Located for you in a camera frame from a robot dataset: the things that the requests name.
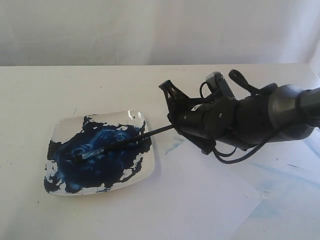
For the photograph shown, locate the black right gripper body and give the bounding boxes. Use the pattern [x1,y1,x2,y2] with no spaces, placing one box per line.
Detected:
[172,97,239,140]

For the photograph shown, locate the black paintbrush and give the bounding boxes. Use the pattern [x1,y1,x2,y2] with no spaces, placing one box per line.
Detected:
[72,124,174,164]

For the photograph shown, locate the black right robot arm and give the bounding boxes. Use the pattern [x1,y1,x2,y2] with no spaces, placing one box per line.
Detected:
[160,80,320,154]

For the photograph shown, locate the white paper sheet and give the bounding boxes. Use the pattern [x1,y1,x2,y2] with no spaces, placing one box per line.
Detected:
[97,142,260,240]

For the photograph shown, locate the white square paint plate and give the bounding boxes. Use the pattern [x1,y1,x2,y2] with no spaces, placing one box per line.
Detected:
[43,109,155,195]

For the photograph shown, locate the white backdrop curtain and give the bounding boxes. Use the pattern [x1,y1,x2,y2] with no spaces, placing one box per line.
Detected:
[0,0,320,66]

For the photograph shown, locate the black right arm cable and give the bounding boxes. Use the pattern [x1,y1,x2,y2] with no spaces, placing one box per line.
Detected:
[198,69,268,165]

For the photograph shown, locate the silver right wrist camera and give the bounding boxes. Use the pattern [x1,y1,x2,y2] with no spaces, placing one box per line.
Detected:
[205,71,235,99]

